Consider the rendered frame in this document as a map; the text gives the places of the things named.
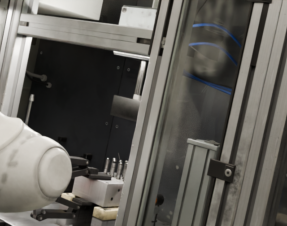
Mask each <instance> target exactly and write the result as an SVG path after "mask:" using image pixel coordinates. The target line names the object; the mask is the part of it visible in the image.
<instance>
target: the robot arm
mask: <svg viewBox="0 0 287 226"><path fill-rule="evenodd" d="M71 164H73V165H79V166H76V167H72V165H71ZM88 164H89V160H87V159H84V158H81V157H76V156H69V155H68V152H67V151H66V150H65V149H64V148H63V147H62V146H61V145H60V144H59V143H57V142H56V141H54V140H53V139H51V138H49V137H45V136H42V135H41V134H39V133H37V132H35V131H34V130H32V129H31V128H30V127H28V126H27V125H26V124H25V123H24V122H23V121H22V120H21V119H19V118H13V117H8V116H5V115H4V114H2V113H1V112H0V213H18V212H26V211H31V210H33V212H32V213H31V214H30V216H31V217H32V218H33V219H35V220H37V221H39V222H40V221H42V220H45V219H47V218H56V219H74V218H75V217H76V214H75V213H76V212H77V211H78V210H88V209H89V208H90V206H99V205H97V204H94V203H92V202H90V201H88V200H85V199H83V198H72V201H70V200H67V199H65V198H63V197H60V195H61V194H62V193H63V192H64V191H65V190H66V188H67V187H68V184H69V183H70V180H71V178H75V177H79V176H84V177H86V178H93V179H108V180H111V178H112V176H110V175H107V174H104V173H98V172H99V170H98V169H96V168H93V167H88ZM53 202H58V203H60V204H63V205H65V206H68V209H43V207H45V206H48V205H50V204H52V203H53Z"/></svg>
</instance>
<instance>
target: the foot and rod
mask: <svg viewBox="0 0 287 226"><path fill-rule="evenodd" d="M148 63H149V61H145V60H141V62H140V66H139V72H138V77H137V81H136V86H135V91H134V96H133V98H130V97H124V96H117V95H114V97H113V103H112V108H111V112H110V115H113V116H116V117H121V118H124V119H128V120H131V121H135V122H137V116H138V111H139V106H140V101H141V97H142V92H143V88H144V83H145V79H146V74H147V69H148Z"/></svg>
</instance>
